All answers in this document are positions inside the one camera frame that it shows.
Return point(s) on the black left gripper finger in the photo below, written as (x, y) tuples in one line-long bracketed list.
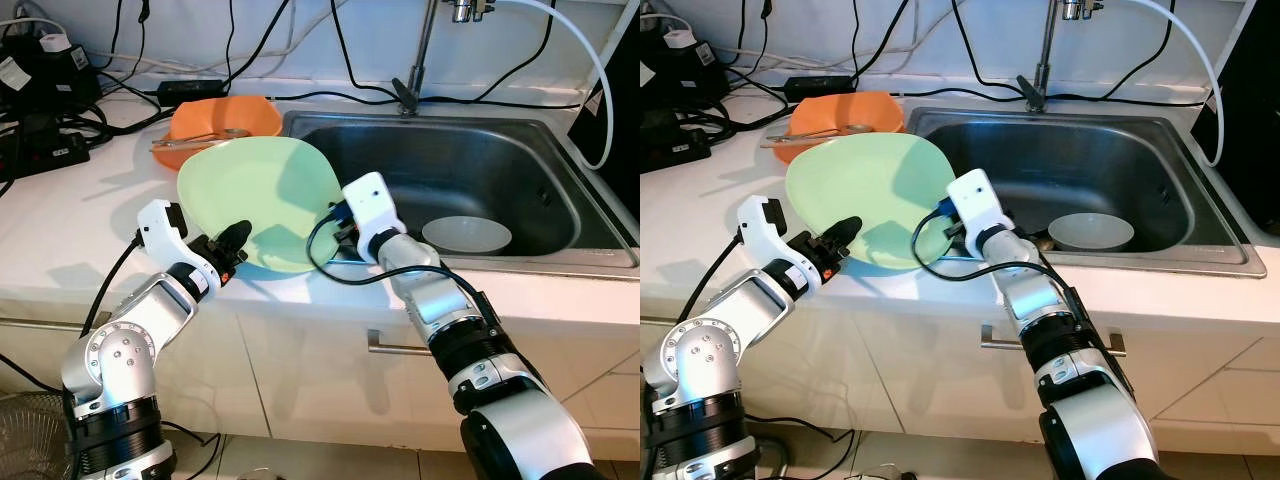
[(843, 232), (238, 236)]

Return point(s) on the light green plastic plate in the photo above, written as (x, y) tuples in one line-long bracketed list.
[(870, 190), (260, 190)]

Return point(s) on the white plastic bowl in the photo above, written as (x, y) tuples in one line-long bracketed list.
[(465, 232), (1090, 230)]

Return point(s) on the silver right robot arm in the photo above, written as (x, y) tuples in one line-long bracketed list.
[(1060, 320), (450, 320)]

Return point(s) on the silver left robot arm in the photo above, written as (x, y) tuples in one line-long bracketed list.
[(120, 350), (710, 350)]

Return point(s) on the steel kitchen faucet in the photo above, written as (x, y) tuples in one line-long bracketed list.
[(405, 95), (1033, 95)]

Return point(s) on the orange plastic plate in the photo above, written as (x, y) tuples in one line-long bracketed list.
[(795, 150), (175, 155)]

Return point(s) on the small gold metal spoon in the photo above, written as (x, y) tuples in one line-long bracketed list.
[(215, 134), (835, 130)]

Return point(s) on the white cabinet door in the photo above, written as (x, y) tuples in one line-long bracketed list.
[(320, 390), (810, 380), (205, 370), (920, 390)]

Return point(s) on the orange plastic bowl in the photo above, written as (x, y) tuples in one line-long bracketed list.
[(850, 108), (235, 115)]

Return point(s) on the black power brick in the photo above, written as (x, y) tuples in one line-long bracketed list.
[(190, 92), (820, 87)]

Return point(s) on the stainless steel sink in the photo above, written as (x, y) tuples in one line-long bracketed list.
[(1150, 165), (480, 170)]

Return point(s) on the black power strip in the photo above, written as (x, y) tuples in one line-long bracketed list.
[(675, 145), (45, 150)]

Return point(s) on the black countertop appliance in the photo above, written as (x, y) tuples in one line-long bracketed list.
[(1255, 100), (630, 150)]

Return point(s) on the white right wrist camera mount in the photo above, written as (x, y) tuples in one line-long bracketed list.
[(372, 210), (980, 205)]

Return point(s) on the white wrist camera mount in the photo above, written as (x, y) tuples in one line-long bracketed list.
[(765, 230), (980, 205), (372, 210), (165, 235)]

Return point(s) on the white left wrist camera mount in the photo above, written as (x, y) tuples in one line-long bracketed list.
[(765, 230), (165, 235)]

